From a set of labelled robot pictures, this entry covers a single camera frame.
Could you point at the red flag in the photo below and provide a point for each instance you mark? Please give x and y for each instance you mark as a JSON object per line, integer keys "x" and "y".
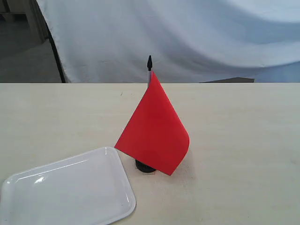
{"x": 155, "y": 135}

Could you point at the black round flag base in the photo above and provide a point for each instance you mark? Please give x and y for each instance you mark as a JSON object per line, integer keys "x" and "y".
{"x": 144, "y": 168}

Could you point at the white backdrop cloth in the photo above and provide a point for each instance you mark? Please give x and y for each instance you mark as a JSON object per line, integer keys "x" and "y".
{"x": 189, "y": 41}

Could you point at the white rectangular plastic tray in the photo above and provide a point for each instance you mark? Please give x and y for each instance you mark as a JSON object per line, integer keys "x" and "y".
{"x": 87, "y": 189}

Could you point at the black backdrop stand pole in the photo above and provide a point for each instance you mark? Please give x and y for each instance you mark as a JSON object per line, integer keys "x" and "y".
{"x": 56, "y": 56}

